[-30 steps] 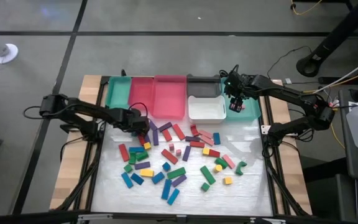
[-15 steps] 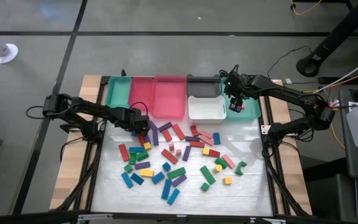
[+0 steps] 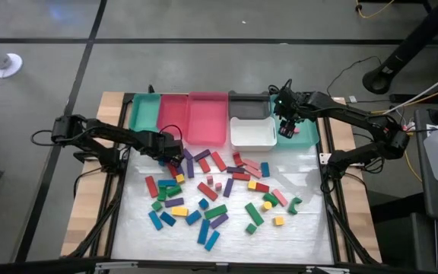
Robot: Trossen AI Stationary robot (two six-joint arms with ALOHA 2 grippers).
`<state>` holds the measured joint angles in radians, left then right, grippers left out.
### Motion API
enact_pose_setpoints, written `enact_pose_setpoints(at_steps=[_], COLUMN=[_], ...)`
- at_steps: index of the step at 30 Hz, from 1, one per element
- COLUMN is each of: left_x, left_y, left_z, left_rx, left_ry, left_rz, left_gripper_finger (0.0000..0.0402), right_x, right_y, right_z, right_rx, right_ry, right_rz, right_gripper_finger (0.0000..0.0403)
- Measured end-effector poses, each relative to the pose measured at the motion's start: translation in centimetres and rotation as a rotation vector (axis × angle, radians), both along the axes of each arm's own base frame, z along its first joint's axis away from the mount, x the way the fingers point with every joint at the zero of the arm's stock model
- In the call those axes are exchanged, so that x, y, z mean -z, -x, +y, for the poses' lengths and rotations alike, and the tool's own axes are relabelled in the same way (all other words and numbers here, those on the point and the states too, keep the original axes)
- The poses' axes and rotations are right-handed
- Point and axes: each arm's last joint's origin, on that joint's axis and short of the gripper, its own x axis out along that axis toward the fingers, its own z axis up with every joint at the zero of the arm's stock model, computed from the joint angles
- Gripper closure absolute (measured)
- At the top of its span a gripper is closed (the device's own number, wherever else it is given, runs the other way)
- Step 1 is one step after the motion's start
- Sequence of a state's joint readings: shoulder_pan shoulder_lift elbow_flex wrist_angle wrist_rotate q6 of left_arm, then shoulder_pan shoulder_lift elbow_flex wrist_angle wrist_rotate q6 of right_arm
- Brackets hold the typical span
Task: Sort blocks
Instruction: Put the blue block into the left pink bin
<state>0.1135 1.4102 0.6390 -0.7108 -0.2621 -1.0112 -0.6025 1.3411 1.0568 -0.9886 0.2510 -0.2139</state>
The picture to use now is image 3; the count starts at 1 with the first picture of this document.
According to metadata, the black floor cable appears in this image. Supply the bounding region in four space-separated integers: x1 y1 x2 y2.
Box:
325 56 383 98

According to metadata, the white plastic bin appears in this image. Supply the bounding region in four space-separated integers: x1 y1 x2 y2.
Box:
229 116 278 152

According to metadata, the green arch block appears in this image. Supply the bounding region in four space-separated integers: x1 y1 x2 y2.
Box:
287 196 303 215

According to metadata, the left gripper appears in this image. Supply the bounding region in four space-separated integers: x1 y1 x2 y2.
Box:
141 130 185 167

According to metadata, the long red block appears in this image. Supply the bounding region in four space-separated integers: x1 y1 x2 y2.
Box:
197 181 219 202
210 151 228 173

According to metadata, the large teal plastic bin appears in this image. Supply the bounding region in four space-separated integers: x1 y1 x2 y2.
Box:
270 94 320 150

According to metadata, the white glossy table mat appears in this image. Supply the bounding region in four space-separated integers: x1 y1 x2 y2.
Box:
111 144 336 266

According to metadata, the long green block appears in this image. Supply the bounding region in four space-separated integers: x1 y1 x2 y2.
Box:
244 202 265 227

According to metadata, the small teal plastic bin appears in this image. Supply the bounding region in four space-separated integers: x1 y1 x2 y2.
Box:
129 93 162 133

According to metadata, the black floor stand leg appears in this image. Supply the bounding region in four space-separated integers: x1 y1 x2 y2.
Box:
362 0 438 96

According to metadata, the orange floor cable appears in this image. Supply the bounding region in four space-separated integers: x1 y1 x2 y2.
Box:
370 81 438 115

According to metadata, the yellow power cable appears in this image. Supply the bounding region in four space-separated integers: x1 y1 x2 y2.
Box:
403 150 424 183

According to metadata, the white round-base floor stand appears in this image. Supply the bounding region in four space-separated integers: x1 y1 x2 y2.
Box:
0 26 24 79

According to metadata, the green cylinder block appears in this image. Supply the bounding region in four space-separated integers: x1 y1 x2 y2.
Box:
165 184 183 198

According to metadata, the black frame crossbar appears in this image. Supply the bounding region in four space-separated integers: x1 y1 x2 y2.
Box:
0 256 438 274

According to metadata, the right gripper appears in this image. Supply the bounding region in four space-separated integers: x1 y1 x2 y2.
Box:
273 88 308 139

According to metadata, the white floor cable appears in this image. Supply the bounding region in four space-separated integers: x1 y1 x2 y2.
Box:
385 63 438 115

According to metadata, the power strip with plugs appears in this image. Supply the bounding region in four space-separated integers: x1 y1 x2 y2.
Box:
396 118 420 135

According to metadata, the large pink plastic bin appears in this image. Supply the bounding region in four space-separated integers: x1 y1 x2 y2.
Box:
186 91 229 148

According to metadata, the yellow floor cable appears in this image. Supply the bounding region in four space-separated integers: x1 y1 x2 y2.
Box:
354 0 395 20

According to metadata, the small pink plastic bin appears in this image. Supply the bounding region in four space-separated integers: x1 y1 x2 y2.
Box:
156 94 189 139

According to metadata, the dark grey plastic bin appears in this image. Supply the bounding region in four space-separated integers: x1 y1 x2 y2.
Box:
227 90 272 119

